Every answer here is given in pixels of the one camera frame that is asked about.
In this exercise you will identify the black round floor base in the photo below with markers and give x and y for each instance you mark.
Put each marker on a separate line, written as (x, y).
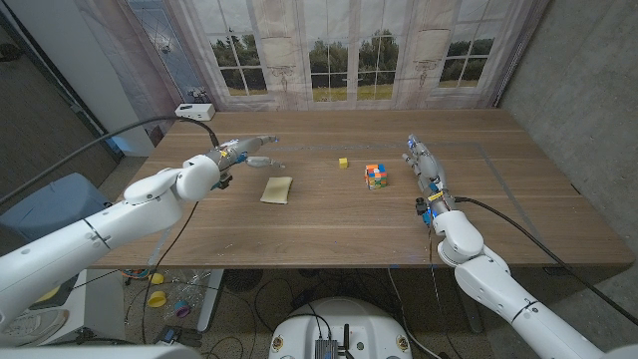
(241, 280)

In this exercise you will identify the multicoloured Rubik's cube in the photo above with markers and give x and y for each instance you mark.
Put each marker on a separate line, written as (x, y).
(376, 176)

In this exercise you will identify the blue chair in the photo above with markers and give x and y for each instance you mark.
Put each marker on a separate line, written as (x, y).
(50, 204)

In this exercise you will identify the blue and black floor device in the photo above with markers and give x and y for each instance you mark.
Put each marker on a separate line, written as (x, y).
(177, 336)

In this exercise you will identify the yellow sponge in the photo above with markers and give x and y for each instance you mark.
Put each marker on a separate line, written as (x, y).
(276, 190)

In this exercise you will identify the black pedal with yellow pads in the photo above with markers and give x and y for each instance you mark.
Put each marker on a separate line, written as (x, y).
(62, 298)

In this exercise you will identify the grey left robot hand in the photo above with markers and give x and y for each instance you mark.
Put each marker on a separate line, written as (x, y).
(239, 148)

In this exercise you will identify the white sneaker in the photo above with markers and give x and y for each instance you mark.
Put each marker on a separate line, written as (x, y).
(30, 325)

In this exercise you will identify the small yellow block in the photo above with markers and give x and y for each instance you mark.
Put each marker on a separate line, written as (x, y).
(343, 162)

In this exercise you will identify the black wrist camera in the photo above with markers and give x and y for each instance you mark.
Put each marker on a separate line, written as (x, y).
(422, 205)
(223, 182)

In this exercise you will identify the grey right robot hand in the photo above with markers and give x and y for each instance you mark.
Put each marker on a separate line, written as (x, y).
(427, 167)

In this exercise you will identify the white table leg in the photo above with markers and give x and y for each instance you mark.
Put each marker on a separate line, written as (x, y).
(212, 299)

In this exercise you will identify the dark grey table leg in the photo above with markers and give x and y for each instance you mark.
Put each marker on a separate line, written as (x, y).
(468, 304)

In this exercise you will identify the white power strip box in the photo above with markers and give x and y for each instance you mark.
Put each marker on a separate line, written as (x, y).
(194, 112)

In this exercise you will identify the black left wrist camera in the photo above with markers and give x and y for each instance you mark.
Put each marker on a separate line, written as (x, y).
(223, 182)

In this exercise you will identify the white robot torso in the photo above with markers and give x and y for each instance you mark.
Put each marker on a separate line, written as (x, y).
(344, 319)

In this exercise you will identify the printed window backdrop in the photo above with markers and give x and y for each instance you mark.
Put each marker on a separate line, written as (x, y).
(349, 30)

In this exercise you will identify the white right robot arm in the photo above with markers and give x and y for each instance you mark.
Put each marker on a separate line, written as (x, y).
(498, 289)

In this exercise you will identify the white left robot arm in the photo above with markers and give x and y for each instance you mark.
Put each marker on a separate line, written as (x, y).
(75, 244)

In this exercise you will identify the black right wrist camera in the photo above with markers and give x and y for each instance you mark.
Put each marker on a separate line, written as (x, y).
(422, 205)

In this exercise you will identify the yellow plastic cup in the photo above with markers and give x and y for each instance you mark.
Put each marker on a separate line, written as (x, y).
(157, 299)
(156, 278)

